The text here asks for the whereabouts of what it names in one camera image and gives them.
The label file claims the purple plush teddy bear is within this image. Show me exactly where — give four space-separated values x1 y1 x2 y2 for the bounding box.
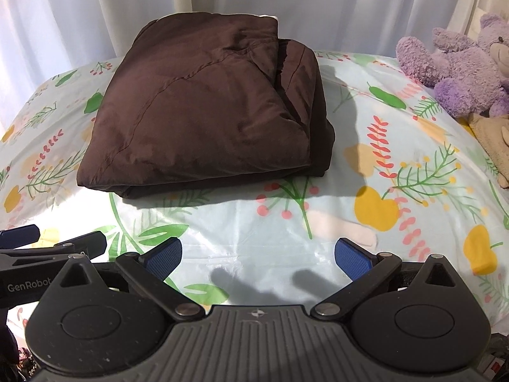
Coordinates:
395 13 509 119

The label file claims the white sheer curtain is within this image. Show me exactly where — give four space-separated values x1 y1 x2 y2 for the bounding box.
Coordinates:
0 0 509 84

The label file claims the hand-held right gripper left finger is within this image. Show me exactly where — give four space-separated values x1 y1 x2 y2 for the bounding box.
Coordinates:
52 237 203 319

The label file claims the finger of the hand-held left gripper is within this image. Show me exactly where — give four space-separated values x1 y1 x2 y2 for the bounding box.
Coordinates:
40 232 109 258
0 225 42 250

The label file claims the floral printed bedsheet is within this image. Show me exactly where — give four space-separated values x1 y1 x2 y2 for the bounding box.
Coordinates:
0 50 509 339

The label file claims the beige plush toy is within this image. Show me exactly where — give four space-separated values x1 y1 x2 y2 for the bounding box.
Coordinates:
461 112 509 189

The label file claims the dark brown garment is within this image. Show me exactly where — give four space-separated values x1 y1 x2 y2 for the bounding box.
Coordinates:
75 11 335 200

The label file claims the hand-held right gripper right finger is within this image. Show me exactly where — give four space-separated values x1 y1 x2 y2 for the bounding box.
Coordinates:
310 237 458 320

